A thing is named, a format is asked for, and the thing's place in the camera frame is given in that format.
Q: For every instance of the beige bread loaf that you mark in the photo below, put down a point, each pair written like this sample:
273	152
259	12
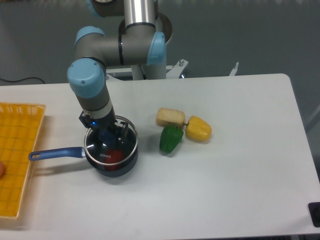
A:
170	117

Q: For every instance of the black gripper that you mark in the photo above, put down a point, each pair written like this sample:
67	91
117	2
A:
105	122

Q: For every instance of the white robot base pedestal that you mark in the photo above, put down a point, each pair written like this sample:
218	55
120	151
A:
152	72

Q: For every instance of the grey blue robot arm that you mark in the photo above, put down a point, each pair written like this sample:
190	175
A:
140	44

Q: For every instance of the yellow bell pepper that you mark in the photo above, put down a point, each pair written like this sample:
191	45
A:
197	129

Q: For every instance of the glass lid blue knob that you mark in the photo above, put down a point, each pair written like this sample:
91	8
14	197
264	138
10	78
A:
114	148

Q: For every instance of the red bell pepper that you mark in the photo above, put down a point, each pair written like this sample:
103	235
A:
112	157

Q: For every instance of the black table corner device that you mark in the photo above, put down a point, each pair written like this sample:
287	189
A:
314	210

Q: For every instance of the green bell pepper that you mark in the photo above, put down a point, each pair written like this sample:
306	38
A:
170	138

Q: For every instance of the orange object in basket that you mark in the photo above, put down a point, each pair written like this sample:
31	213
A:
2	169

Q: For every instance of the dark pot blue handle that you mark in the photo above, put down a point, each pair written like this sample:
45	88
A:
75	152

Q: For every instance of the yellow plastic basket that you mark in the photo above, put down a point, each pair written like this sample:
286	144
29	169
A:
20	124

